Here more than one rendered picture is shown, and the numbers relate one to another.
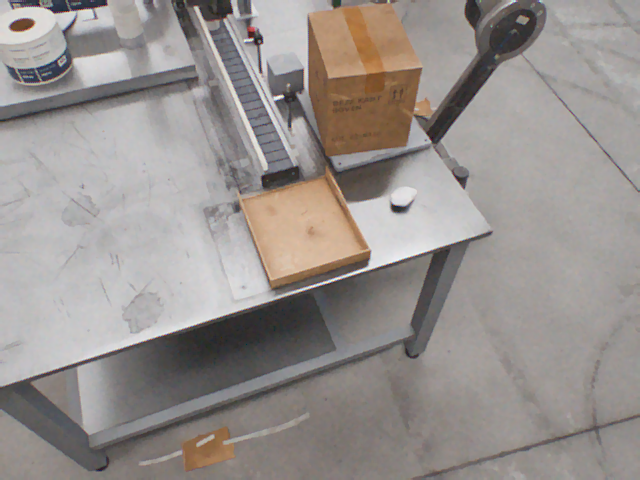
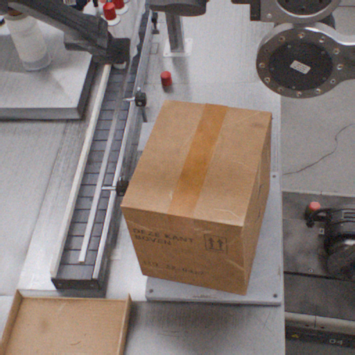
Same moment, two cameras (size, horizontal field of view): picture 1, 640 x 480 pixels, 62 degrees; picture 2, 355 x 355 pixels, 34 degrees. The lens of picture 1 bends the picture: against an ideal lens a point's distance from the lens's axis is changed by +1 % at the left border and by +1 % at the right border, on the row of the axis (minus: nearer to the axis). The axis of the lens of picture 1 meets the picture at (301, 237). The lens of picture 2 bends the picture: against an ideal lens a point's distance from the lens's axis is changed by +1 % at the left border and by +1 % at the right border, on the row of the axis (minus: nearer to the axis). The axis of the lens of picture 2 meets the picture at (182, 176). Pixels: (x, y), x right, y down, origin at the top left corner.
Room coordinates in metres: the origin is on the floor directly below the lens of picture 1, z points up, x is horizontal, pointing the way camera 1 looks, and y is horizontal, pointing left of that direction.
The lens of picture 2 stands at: (0.57, -0.53, 1.98)
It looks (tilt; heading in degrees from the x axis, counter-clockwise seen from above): 50 degrees down; 31
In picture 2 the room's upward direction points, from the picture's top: 9 degrees counter-clockwise
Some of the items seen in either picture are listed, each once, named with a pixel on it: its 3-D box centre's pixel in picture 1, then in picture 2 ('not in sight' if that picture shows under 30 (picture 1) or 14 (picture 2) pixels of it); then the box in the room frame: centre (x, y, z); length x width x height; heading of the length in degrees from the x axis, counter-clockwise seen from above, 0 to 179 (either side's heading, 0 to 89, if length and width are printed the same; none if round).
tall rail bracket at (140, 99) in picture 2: (252, 52); (135, 111); (1.50, 0.14, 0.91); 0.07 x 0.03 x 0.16; 109
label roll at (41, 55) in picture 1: (32, 46); not in sight; (1.49, 0.84, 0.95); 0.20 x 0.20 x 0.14
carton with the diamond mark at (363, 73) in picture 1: (358, 80); (204, 196); (1.24, -0.17, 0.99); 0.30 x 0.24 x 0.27; 9
